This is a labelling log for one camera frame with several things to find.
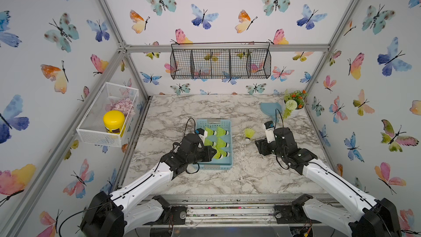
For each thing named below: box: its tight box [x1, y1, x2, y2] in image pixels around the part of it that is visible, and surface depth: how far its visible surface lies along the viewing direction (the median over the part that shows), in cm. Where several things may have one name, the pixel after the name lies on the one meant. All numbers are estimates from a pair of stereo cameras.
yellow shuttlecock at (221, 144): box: [215, 137, 230, 151], surface depth 95 cm
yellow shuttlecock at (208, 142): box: [203, 137, 217, 147], surface depth 96 cm
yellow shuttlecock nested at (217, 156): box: [212, 151, 224, 160], surface depth 82 cm
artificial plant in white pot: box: [282, 88, 309, 120], surface depth 101 cm
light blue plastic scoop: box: [260, 102, 282, 123], surface depth 117 cm
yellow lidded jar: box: [103, 109, 126, 134], surface depth 65 cm
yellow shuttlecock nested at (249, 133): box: [245, 127, 256, 143], surface depth 101 cm
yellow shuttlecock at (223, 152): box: [217, 147, 231, 157], surface depth 92 cm
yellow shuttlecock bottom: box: [216, 126, 230, 138], surface depth 101 cm
